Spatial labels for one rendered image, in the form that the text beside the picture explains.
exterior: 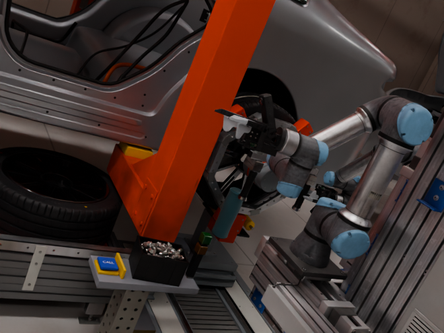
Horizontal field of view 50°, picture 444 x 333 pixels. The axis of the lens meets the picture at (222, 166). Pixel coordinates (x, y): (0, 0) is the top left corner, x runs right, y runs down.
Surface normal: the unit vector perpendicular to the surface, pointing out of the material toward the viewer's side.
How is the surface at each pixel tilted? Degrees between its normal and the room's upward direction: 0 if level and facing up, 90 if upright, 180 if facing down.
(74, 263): 90
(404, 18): 90
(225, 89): 90
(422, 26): 90
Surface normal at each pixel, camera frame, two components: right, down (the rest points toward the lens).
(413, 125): 0.26, 0.25
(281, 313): -0.82, -0.18
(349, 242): 0.16, 0.48
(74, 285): 0.41, 0.42
